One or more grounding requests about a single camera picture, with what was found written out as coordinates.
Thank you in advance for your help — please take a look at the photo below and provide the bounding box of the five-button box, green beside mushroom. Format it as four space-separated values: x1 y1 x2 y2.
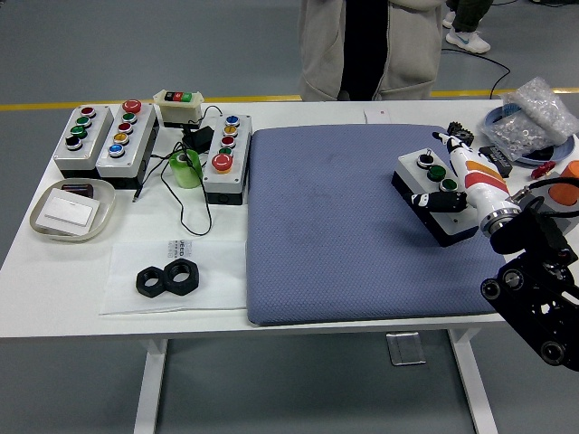
202 113 253 207

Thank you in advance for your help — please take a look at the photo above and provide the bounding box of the black power adapter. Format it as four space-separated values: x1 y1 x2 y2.
181 126 214 153

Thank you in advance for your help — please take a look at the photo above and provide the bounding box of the blue round plate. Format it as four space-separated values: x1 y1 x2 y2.
483 106 578 166

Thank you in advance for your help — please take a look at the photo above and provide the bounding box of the green tape roll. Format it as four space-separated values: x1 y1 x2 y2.
168 149 203 189

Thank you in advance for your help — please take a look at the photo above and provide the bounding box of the white shallow tray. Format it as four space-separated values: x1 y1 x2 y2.
29 179 118 243

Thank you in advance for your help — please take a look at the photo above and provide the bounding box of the orange cylinder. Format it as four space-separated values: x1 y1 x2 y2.
548 160 579 208

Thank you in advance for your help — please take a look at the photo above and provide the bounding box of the small black hex nut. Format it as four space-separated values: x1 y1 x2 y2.
135 266 171 298

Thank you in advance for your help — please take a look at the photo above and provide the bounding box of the bubble wrap bag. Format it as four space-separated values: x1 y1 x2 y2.
500 77 579 146

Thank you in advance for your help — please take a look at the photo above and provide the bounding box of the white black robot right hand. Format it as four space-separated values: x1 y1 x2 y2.
403 130 512 219

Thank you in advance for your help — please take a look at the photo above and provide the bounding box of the clear plastic bag sheet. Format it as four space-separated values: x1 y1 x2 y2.
99 239 249 316

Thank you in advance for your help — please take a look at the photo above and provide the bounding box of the metal bracket under table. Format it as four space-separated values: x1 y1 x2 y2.
385 332 428 366

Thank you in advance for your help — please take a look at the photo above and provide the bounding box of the dark red small box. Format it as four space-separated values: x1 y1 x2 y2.
61 183 95 199

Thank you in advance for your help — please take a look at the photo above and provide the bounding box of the five-button box, blue button at end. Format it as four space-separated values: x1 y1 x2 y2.
94 99 159 190

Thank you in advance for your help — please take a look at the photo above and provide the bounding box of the large black hex nut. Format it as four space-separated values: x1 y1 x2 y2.
162 257 201 296

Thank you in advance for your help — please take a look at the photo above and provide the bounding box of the white wall switch panel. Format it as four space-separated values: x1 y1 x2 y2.
36 188 101 236

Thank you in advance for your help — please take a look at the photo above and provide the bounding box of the cream switch box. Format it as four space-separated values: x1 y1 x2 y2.
152 89 205 129

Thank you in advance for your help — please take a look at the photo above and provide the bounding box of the clear bag of washers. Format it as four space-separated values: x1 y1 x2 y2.
481 110 555 162

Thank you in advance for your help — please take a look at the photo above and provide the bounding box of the person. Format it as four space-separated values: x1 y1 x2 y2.
441 0 493 55
298 0 447 103

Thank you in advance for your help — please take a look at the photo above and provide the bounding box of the black gear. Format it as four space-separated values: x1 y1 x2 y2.
446 120 475 146

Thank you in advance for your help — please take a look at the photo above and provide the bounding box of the blue-grey padded mat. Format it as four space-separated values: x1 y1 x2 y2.
245 124 517 326

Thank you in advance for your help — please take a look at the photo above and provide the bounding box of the black floor cable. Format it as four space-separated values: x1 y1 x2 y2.
441 44 512 99

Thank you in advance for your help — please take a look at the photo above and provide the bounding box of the white table leg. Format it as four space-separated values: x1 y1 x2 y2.
133 338 169 434
447 328 498 434

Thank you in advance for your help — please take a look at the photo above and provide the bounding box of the thin black cable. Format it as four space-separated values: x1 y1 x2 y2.
132 105 223 237

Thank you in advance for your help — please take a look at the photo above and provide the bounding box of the four-button box with knob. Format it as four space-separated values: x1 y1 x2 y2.
391 148 480 249

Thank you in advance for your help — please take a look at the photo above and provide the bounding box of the four-button grey control box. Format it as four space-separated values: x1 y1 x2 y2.
52 104 114 180

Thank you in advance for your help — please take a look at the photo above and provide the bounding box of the black terminal module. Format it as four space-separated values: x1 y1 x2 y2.
478 145 514 179

